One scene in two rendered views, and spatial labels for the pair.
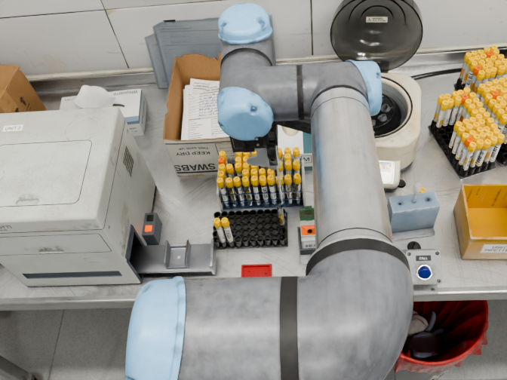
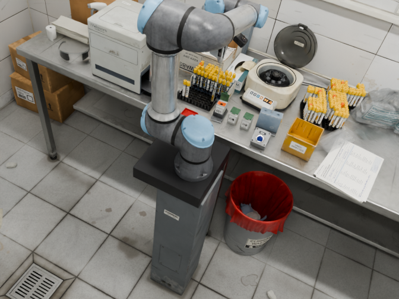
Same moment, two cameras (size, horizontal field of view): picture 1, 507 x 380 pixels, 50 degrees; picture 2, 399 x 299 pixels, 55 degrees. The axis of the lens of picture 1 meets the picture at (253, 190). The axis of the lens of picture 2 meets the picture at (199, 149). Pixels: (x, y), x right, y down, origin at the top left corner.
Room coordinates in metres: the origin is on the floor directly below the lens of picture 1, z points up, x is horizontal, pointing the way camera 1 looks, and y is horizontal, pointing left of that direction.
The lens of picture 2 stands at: (-0.79, -0.22, 2.08)
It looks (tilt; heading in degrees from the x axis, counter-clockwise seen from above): 47 degrees down; 8
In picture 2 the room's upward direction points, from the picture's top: 11 degrees clockwise
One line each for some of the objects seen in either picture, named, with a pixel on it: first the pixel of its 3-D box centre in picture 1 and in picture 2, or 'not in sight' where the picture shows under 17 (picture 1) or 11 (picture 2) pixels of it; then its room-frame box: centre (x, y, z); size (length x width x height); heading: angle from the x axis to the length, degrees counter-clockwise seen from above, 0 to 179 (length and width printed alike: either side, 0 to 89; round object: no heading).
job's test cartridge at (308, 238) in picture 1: (310, 236); (220, 108); (0.57, -0.10, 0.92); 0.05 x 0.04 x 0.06; 172
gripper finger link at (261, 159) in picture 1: (262, 160); (215, 53); (0.61, -0.03, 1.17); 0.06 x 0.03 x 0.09; 80
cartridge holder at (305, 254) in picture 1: (310, 242); (219, 113); (0.57, -0.10, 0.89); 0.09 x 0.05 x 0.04; 172
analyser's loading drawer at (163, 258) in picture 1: (168, 256); (157, 88); (0.59, 0.21, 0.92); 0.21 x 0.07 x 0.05; 79
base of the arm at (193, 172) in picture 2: not in sight; (194, 158); (0.17, -0.08, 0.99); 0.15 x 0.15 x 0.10
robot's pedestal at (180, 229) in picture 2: not in sight; (181, 232); (0.17, -0.08, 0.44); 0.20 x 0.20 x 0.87; 79
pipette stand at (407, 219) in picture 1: (410, 213); (269, 120); (0.57, -0.33, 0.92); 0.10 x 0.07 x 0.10; 86
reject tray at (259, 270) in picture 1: (256, 278); (188, 114); (0.51, 0.03, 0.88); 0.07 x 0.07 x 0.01; 79
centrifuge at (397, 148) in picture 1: (367, 127); (271, 85); (0.83, -0.30, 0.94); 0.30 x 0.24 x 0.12; 160
